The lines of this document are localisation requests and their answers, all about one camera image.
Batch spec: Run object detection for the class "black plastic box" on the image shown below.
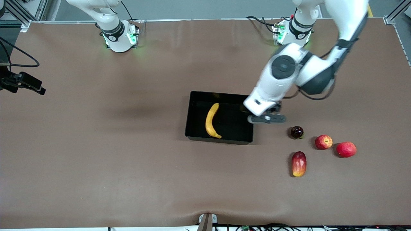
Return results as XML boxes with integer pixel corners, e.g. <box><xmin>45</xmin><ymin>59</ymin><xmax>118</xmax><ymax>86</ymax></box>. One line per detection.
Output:
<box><xmin>185</xmin><ymin>91</ymin><xmax>255</xmax><ymax>145</ymax></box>

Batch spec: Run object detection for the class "yellow banana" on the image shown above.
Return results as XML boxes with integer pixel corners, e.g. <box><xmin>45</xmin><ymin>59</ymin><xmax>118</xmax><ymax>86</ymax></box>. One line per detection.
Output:
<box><xmin>205</xmin><ymin>103</ymin><xmax>222</xmax><ymax>139</ymax></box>

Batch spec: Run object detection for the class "small red yellow apple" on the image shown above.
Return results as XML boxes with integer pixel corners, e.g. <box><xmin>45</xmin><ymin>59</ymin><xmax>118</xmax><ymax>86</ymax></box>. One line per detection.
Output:
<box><xmin>315</xmin><ymin>134</ymin><xmax>333</xmax><ymax>150</ymax></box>

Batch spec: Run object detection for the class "red yellow mango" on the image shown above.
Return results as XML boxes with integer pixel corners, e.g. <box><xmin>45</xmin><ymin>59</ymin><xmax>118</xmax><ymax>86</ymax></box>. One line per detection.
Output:
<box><xmin>291</xmin><ymin>151</ymin><xmax>307</xmax><ymax>177</ymax></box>

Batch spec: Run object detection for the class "red peach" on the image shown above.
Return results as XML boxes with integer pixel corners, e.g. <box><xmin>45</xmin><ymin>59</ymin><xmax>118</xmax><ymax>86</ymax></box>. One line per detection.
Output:
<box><xmin>336</xmin><ymin>141</ymin><xmax>357</xmax><ymax>158</ymax></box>

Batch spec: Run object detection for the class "brown table mat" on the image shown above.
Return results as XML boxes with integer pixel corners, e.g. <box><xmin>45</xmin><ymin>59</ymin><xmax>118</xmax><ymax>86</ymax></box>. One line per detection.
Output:
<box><xmin>0</xmin><ymin>18</ymin><xmax>411</xmax><ymax>229</ymax></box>

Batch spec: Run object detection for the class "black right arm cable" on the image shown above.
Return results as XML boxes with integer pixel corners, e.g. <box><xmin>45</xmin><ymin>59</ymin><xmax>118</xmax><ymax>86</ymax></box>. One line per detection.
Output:
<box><xmin>0</xmin><ymin>36</ymin><xmax>40</xmax><ymax>68</ymax></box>

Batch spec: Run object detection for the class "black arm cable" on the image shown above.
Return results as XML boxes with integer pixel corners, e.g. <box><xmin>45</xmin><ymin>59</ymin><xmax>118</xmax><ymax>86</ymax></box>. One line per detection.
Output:
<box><xmin>0</xmin><ymin>36</ymin><xmax>40</xmax><ymax>68</ymax></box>
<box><xmin>284</xmin><ymin>48</ymin><xmax>336</xmax><ymax>101</ymax></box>

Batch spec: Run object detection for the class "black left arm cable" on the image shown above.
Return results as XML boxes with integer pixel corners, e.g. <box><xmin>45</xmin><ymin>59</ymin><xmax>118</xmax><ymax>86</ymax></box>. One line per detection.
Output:
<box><xmin>284</xmin><ymin>48</ymin><xmax>336</xmax><ymax>101</ymax></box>

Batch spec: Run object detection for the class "aluminium frame profile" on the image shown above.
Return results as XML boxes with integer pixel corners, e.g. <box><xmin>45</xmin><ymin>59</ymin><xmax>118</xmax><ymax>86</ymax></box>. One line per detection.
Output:
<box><xmin>0</xmin><ymin>0</ymin><xmax>48</xmax><ymax>32</ymax></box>
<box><xmin>384</xmin><ymin>0</ymin><xmax>411</xmax><ymax>25</ymax></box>

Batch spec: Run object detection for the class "black left base cable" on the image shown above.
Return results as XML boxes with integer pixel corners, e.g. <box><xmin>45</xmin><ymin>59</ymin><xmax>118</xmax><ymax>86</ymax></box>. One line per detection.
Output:
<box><xmin>247</xmin><ymin>15</ymin><xmax>291</xmax><ymax>34</ymax></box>

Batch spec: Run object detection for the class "black base cable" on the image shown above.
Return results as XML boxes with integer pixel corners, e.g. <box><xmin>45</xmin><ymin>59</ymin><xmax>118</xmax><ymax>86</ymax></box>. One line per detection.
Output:
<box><xmin>247</xmin><ymin>15</ymin><xmax>291</xmax><ymax>34</ymax></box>
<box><xmin>120</xmin><ymin>0</ymin><xmax>146</xmax><ymax>24</ymax></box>

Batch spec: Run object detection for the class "black right base cable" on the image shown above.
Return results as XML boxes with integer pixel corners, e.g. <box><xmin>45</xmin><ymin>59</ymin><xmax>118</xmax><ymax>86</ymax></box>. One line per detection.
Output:
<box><xmin>120</xmin><ymin>0</ymin><xmax>146</xmax><ymax>24</ymax></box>

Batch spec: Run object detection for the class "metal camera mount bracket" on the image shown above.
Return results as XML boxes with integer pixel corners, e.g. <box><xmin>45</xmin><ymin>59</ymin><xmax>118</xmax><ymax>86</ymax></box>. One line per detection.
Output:
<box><xmin>197</xmin><ymin>213</ymin><xmax>218</xmax><ymax>231</ymax></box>

